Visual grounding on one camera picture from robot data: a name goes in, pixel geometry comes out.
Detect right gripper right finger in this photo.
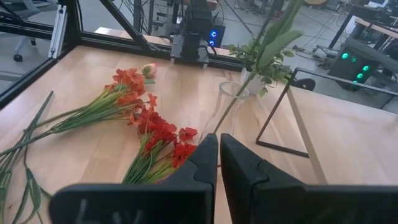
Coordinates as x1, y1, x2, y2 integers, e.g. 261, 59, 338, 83
220, 133, 398, 224

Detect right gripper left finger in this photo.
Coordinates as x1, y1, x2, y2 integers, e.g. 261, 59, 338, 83
49, 133, 219, 224

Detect red artificial flower bunch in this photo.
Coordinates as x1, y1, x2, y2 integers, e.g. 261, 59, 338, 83
122, 108, 199, 185

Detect clear glass vase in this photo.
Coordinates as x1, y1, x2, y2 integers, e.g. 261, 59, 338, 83
198, 81, 250, 147

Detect orange artificial flower bunch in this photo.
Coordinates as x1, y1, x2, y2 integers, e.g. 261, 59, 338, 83
0, 67, 159, 155

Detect pink artificial tulip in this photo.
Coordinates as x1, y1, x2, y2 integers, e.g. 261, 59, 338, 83
141, 63, 158, 85

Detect pink artificial flower bunch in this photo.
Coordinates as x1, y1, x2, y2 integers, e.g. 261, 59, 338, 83
0, 90, 54, 224

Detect green flower stem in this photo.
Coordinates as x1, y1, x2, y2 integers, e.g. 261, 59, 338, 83
213, 0, 305, 135

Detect raised wooden shelf board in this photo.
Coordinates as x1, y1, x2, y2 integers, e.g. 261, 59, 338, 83
255, 67, 398, 187

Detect green plant white pot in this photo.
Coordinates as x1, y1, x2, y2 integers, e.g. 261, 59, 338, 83
228, 39, 295, 98

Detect computer tower green lights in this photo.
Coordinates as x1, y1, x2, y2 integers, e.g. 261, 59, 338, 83
328, 43, 381, 91

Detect computer tower blue lights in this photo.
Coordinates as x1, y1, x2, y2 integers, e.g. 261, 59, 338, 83
203, 24, 227, 48

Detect wooden desk black legs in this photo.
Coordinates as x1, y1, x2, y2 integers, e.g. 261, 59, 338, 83
329, 12, 398, 52

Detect office chair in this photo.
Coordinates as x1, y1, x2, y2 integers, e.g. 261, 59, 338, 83
0, 0, 41, 62

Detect black frame clamp knob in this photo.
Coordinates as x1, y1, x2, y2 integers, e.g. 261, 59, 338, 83
291, 77, 317, 91

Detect black aluminium table frame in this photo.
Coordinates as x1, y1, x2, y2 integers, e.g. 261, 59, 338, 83
0, 0, 246, 110

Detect silver aluminium bracket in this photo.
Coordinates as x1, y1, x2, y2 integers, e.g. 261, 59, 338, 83
48, 4, 68, 60

